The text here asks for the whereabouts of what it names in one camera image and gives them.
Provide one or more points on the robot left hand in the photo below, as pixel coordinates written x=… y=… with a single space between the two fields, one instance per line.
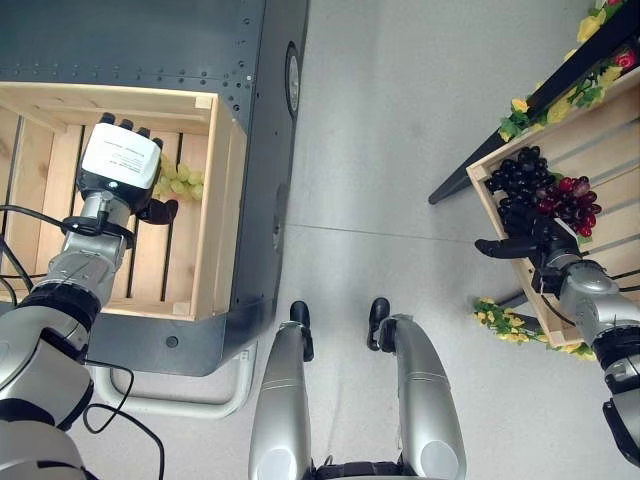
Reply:
x=118 y=160

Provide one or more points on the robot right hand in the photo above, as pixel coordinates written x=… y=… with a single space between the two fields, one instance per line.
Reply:
x=530 y=235

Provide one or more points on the dark purple grape bunch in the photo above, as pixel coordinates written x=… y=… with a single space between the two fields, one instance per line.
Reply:
x=520 y=181

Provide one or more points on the green grape bunch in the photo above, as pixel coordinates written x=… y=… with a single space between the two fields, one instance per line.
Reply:
x=181 y=179

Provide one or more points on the robot right silver arm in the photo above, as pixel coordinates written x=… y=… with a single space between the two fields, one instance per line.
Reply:
x=600 y=310

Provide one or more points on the robot left silver arm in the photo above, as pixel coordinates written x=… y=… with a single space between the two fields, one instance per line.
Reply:
x=50 y=320

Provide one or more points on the red grape bunch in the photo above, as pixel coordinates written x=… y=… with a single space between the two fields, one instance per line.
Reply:
x=572 y=202

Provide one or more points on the empty-slatted wooden crate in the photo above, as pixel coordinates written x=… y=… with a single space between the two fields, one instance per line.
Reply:
x=165 y=210

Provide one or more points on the yellow flower cluster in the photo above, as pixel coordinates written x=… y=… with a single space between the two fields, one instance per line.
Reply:
x=510 y=322

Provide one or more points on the wooden crate with flowers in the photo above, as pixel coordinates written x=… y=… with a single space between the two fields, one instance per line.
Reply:
x=590 y=165

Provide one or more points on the dark grey metal cart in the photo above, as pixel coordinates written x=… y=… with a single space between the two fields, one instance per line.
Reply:
x=150 y=45

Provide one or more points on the yellow flower garland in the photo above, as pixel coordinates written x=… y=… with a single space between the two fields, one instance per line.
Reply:
x=575 y=95

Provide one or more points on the robot right silver leg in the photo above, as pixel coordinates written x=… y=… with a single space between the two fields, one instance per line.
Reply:
x=425 y=395

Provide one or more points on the robot silver leg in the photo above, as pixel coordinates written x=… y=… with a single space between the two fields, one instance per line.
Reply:
x=280 y=395
x=425 y=395

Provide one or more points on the robot left silver leg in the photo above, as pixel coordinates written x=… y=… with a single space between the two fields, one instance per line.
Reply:
x=280 y=395

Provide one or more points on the grey cart tube frame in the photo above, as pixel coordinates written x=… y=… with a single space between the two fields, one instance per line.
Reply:
x=220 y=390

